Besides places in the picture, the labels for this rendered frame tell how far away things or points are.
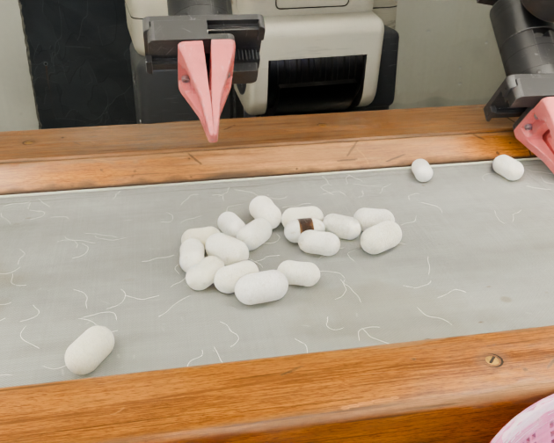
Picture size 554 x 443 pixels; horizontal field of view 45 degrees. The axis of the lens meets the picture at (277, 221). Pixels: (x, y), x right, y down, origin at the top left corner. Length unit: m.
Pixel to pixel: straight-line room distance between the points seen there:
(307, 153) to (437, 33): 2.19
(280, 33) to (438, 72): 1.86
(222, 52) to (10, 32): 1.98
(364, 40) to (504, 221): 0.58
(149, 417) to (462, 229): 0.33
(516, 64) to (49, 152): 0.46
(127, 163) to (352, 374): 0.37
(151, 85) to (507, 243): 0.93
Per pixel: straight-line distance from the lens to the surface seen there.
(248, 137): 0.70
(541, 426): 0.37
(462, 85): 2.96
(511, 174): 0.68
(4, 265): 0.55
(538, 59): 0.72
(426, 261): 0.53
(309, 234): 0.52
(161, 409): 0.36
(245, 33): 0.60
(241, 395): 0.36
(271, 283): 0.46
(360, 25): 1.11
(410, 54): 2.81
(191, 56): 0.57
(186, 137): 0.70
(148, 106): 1.38
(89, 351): 0.41
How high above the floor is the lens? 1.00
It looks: 27 degrees down
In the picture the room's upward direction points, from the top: straight up
